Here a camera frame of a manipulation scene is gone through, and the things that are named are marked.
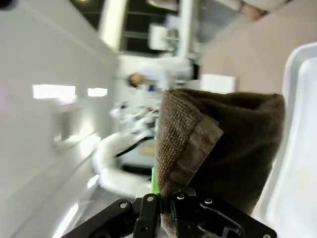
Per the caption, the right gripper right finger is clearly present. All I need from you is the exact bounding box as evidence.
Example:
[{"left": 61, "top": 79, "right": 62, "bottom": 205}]
[{"left": 170, "top": 187, "right": 277, "bottom": 238}]

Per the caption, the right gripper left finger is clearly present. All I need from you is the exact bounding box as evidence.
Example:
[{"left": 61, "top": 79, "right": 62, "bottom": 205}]
[{"left": 60, "top": 166, "right": 164, "bottom": 238}]

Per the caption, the brown towel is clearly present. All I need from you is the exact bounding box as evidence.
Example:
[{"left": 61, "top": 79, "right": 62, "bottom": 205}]
[{"left": 155, "top": 88, "right": 287, "bottom": 238}]

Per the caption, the person's left hand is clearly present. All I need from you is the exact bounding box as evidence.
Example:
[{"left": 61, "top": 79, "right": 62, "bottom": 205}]
[{"left": 241, "top": 1, "right": 271, "bottom": 22}]

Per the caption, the silver metal tray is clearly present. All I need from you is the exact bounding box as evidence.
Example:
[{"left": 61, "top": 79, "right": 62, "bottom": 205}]
[{"left": 252, "top": 42, "right": 317, "bottom": 238}]

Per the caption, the bystander in white coat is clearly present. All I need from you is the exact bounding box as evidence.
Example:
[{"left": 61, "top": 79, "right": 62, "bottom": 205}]
[{"left": 126, "top": 59, "right": 193, "bottom": 91}]

